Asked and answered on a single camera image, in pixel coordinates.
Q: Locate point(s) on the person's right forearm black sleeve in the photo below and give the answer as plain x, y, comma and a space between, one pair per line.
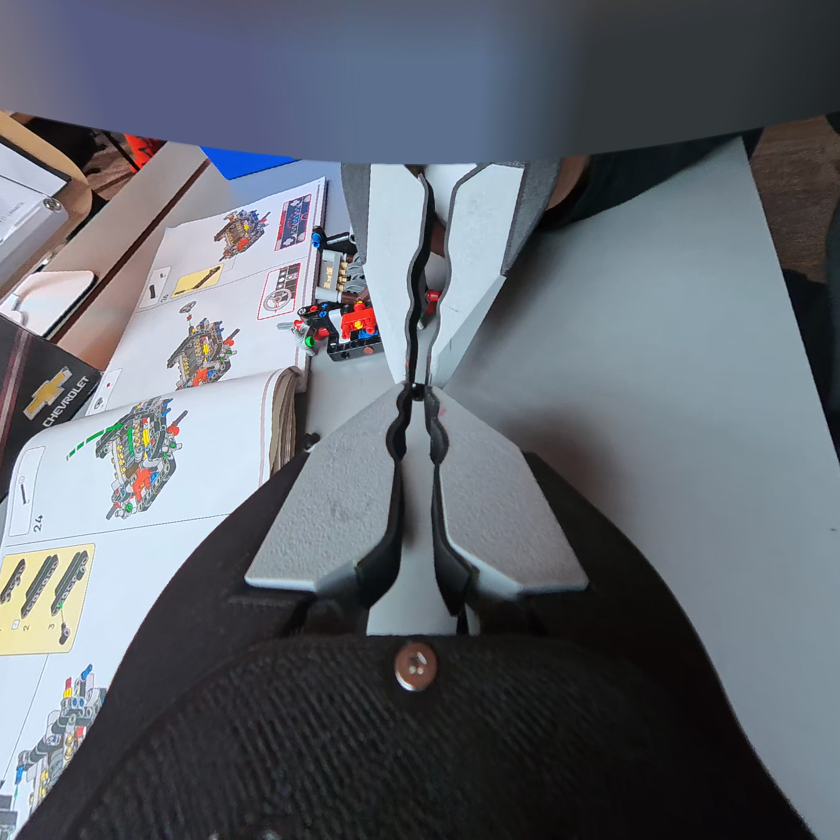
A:
643, 184

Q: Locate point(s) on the white flat plate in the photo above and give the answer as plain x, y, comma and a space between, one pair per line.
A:
52, 298

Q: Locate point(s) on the red object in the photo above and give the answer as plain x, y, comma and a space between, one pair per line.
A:
139, 148

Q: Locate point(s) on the lego car assembly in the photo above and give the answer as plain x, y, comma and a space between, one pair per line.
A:
351, 321

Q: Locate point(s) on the small black lego pin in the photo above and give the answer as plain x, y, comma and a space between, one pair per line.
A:
417, 392

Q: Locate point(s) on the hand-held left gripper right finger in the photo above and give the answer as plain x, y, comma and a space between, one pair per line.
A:
505, 512

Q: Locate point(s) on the person's dark trouser leg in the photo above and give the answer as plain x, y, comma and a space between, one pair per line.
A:
820, 328

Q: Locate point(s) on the blue flat object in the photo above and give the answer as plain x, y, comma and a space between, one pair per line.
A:
246, 163

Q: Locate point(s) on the lego set cardboard box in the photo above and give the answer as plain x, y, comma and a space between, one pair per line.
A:
39, 394

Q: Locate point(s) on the open lego instruction booklet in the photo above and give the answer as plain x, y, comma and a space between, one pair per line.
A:
197, 407

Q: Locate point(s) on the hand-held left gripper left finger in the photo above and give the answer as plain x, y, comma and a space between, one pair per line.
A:
334, 499

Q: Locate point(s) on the person's right hand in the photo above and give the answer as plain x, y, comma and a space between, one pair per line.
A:
569, 184

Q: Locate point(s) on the white metal box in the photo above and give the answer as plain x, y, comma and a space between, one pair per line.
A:
29, 210

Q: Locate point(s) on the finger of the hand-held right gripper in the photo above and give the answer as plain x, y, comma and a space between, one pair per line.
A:
394, 262
476, 262

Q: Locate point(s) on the tiny black lego piece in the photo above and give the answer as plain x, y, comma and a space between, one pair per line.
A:
312, 441

